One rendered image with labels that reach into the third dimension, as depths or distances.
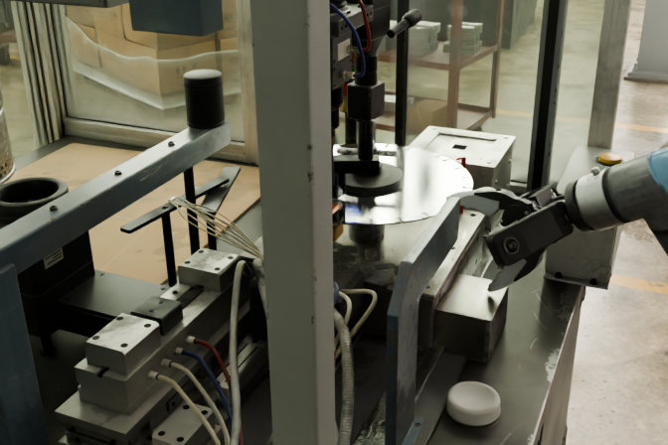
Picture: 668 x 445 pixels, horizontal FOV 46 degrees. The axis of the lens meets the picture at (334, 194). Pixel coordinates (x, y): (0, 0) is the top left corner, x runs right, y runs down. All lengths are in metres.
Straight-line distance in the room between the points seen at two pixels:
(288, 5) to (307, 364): 0.25
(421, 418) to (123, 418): 0.37
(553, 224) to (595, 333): 1.64
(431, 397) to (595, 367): 1.48
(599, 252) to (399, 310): 0.56
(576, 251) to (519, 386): 0.32
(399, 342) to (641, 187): 0.35
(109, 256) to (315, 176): 1.02
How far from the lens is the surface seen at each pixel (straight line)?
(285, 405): 0.62
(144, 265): 1.46
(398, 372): 0.94
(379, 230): 1.27
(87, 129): 2.15
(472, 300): 1.19
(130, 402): 1.01
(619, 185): 1.04
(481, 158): 1.50
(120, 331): 1.02
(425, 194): 1.20
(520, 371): 1.18
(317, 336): 0.57
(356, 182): 1.22
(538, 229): 1.07
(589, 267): 1.40
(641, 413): 2.41
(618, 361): 2.60
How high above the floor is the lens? 1.43
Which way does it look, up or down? 24 degrees down
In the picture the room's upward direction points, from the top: 1 degrees counter-clockwise
